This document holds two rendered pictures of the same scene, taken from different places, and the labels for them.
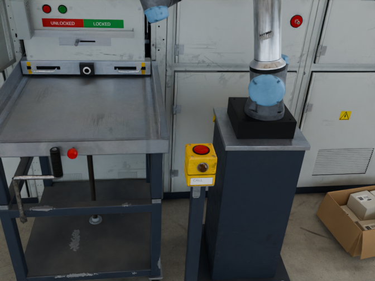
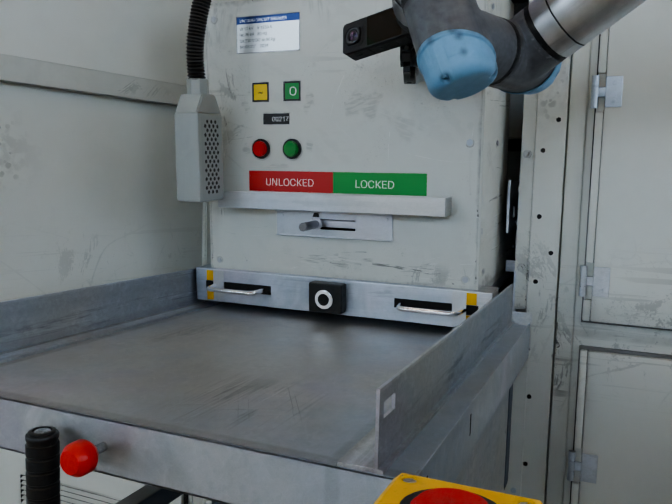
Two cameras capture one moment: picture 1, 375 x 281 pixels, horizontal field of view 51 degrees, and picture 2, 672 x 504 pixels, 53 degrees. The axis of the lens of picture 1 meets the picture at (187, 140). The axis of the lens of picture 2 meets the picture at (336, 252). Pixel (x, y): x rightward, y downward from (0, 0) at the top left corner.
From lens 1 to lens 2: 0.79 m
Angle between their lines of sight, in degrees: 39
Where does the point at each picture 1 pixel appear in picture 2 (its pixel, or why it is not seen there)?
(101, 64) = (363, 289)
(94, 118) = (236, 384)
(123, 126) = (293, 415)
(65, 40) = (290, 225)
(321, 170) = not seen: outside the picture
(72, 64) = (298, 283)
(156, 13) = (446, 52)
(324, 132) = not seen: outside the picture
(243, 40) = not seen: outside the picture
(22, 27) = (188, 171)
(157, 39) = (533, 251)
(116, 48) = (406, 251)
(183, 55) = (609, 300)
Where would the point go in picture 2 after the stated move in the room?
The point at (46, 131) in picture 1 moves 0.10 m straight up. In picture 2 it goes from (81, 386) to (80, 296)
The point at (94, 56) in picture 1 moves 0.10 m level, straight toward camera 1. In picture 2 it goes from (351, 268) to (332, 276)
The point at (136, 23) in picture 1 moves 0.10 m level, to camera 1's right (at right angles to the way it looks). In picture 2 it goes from (461, 182) to (527, 183)
